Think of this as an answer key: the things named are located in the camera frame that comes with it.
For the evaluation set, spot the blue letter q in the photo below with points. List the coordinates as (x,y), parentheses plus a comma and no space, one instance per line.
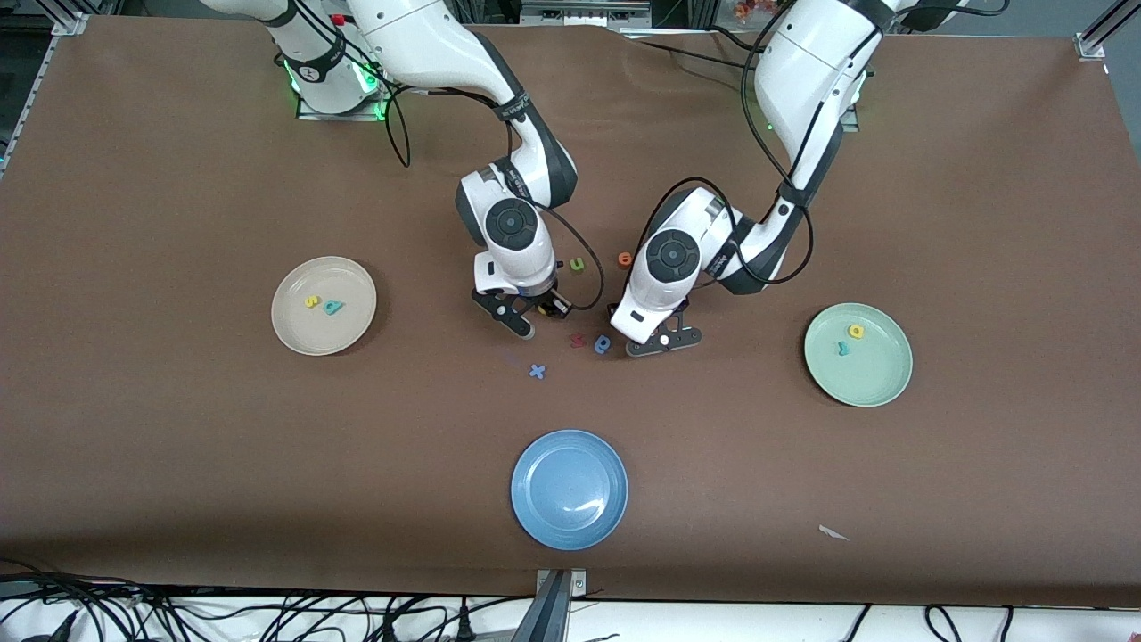
(603,343)

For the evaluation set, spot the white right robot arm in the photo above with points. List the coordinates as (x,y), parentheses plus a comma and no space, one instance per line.
(428,45)

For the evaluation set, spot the brown table cover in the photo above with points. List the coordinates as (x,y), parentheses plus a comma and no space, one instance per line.
(178,446)

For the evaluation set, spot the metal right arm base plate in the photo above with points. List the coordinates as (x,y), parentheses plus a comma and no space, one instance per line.
(339,116)

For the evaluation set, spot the white paper scrap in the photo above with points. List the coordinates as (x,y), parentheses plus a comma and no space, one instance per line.
(832,532)

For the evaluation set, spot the grey metal box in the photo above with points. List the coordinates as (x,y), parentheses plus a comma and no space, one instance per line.
(584,13)

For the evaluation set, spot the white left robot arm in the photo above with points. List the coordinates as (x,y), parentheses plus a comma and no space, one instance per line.
(802,71)

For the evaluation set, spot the green plate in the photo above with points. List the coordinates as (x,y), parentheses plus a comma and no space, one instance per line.
(869,374)

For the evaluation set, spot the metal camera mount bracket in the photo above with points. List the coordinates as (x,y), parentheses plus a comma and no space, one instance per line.
(554,606)

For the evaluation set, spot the beige plate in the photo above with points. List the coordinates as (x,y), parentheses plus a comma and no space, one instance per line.
(324,334)

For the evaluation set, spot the aluminium frame corner post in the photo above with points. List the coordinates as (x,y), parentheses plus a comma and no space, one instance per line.
(1092,43)

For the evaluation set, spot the aluminium frame rail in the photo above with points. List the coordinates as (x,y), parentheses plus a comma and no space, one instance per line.
(69,25)

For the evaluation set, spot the blue plate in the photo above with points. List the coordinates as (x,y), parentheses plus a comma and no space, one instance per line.
(569,489)

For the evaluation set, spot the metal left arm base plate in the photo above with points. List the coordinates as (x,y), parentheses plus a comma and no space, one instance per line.
(851,125)

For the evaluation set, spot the orange decoration cluster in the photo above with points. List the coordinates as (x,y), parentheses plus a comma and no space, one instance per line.
(758,7)

